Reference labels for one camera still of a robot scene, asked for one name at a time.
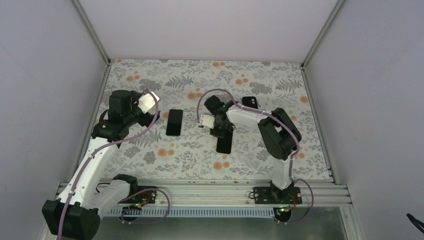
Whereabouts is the black object at edge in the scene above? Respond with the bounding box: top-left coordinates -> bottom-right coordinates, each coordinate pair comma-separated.
406,213 -> 424,234

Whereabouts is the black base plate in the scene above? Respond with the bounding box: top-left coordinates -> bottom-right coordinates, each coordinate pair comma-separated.
119,186 -> 157,205
249,186 -> 303,205

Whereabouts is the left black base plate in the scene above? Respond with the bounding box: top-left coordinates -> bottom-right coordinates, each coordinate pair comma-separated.
119,186 -> 157,205

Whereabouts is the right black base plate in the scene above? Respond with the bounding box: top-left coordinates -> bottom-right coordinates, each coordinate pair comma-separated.
249,186 -> 303,205

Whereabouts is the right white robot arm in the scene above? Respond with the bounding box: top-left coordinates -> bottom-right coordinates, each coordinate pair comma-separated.
197,95 -> 302,204

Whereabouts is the black phone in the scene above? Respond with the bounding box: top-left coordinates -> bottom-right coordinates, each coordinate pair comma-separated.
165,109 -> 183,136

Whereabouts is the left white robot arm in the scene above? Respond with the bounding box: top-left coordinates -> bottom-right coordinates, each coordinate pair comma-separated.
42,89 -> 160,240

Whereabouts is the aluminium rail frame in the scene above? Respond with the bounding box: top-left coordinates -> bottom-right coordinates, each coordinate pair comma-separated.
52,180 -> 353,208

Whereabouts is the floral patterned table mat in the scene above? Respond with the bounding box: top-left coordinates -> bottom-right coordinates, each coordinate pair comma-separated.
98,59 -> 330,181

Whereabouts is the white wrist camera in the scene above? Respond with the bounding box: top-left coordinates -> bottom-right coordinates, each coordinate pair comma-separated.
137,92 -> 161,114
198,114 -> 215,129

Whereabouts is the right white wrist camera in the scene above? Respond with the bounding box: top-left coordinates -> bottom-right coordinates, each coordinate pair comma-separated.
198,114 -> 215,129

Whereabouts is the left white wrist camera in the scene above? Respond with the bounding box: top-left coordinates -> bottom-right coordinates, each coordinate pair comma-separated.
137,92 -> 161,114

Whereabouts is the grey slotted cable duct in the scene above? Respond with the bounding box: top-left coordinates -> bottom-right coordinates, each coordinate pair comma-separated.
124,206 -> 282,219

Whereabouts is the phone with pink case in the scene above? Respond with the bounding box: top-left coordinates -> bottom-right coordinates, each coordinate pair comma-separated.
215,132 -> 233,155

